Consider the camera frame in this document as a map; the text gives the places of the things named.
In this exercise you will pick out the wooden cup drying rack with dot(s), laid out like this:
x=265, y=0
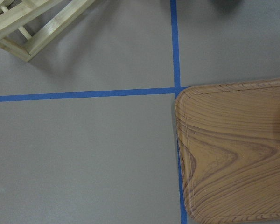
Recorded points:
x=28, y=26

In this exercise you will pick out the brown wood-grain tray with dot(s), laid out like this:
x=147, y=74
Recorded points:
x=229, y=140

